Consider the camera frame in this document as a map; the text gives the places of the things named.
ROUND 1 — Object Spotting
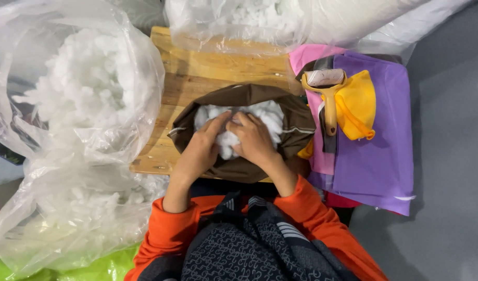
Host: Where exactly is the person's right hand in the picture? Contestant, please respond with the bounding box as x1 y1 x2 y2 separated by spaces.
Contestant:
226 112 282 169

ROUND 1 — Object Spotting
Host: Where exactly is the person's left hand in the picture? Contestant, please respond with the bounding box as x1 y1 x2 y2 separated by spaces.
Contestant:
177 111 232 181

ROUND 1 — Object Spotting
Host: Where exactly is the white fibre stuffing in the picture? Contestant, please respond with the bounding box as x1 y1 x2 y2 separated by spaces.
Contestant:
194 101 285 161

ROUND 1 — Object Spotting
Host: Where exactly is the wooden stool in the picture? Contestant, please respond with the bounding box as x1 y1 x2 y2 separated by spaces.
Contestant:
130 26 298 183

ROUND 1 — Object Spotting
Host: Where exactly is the brown fabric pillow cover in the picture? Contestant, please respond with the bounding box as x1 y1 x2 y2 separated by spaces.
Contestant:
168 83 317 184

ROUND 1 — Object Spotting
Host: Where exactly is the yellow lint roller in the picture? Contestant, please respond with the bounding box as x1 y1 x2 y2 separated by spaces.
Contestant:
301 69 348 136

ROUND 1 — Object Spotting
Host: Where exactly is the pink fabric cover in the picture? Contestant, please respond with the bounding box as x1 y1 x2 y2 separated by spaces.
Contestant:
288 44 347 176

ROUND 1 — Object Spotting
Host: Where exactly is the clear plastic bag of stuffing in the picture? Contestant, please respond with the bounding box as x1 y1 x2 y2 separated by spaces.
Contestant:
164 0 474 65

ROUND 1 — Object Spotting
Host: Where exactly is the yellow fabric cover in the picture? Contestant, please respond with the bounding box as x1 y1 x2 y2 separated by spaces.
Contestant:
297 70 377 160

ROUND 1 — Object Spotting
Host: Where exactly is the dark patterned scarf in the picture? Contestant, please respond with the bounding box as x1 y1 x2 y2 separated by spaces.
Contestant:
180 190 361 281

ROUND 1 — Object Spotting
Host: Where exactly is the red fabric cover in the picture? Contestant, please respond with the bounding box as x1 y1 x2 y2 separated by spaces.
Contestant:
324 190 403 216

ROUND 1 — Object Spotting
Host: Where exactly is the large clear bag of stuffing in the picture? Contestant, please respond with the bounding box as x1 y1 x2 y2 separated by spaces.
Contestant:
0 0 170 279

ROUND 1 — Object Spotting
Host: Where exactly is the purple fabric cover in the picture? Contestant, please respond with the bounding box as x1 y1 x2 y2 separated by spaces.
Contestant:
307 51 416 217

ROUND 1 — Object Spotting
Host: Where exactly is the green plastic bag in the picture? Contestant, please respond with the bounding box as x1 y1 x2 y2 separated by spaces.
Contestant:
0 244 142 281

